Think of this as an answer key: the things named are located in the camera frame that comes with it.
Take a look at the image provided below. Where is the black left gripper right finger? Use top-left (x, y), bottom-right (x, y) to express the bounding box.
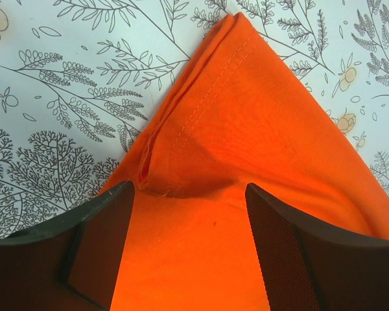
top-left (245, 183), bottom-right (389, 310)

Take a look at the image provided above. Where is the orange t shirt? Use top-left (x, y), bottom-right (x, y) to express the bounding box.
top-left (106, 14), bottom-right (389, 310)

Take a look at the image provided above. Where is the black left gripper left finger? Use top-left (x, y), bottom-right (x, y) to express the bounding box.
top-left (0, 181), bottom-right (134, 310)

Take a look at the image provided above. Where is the floral patterned table mat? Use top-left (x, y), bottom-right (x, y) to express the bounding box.
top-left (0, 0), bottom-right (389, 237)

